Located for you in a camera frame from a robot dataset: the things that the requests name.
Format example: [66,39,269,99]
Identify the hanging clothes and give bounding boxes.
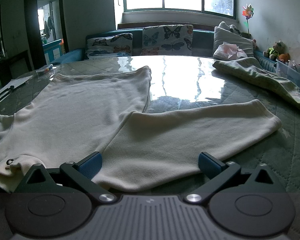
[44,16,55,39]

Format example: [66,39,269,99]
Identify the clear plastic storage box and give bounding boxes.
[275,59,300,88]

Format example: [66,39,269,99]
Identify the teddy bear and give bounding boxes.
[263,40,283,60]

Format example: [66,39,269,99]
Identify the cream knit garment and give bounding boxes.
[0,65,282,193]

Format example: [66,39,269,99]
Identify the butterfly print cushion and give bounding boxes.
[141,24,193,56]
[84,33,133,60]

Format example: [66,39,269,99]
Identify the colourful pinwheel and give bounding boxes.
[241,4,255,37]

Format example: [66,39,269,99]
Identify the small clear plastic box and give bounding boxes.
[36,64,54,75]

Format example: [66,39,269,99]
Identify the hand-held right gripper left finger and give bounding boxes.
[15,151,117,203]

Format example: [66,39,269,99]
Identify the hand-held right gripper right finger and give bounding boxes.
[184,151,287,203]

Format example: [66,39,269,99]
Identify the teal sofa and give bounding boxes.
[50,26,278,67]

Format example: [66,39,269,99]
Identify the orange plush toy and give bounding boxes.
[277,52,290,64]

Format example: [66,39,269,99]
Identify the pale green garment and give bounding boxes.
[212,57,300,113]

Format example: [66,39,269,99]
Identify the grey pillow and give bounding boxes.
[213,26,255,58]

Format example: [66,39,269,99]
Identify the dark wooden side table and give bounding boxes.
[5,50,33,80]

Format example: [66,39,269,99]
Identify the round glass turntable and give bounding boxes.
[144,95,240,113]

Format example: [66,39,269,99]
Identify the dark wooden door frame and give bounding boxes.
[24,0,69,68]

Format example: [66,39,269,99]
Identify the white spotted cushion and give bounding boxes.
[219,21,243,37]

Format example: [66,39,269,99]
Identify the white paper sheet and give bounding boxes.
[0,75,33,98]

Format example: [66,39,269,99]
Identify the black handle tool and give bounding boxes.
[0,85,15,105]

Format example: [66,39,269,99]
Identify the blue cabinet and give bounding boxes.
[42,39,65,64]

